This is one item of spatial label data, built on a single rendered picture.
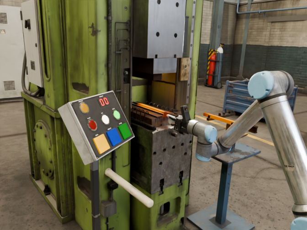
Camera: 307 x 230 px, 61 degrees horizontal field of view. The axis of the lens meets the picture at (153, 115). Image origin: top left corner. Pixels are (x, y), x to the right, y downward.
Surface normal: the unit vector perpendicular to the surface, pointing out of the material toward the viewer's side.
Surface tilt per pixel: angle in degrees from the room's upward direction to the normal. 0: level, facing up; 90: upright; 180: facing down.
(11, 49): 90
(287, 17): 90
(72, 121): 90
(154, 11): 90
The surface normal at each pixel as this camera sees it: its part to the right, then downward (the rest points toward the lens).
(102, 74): 0.64, 0.23
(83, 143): -0.43, 0.23
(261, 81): -0.88, -0.01
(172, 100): -0.77, 0.15
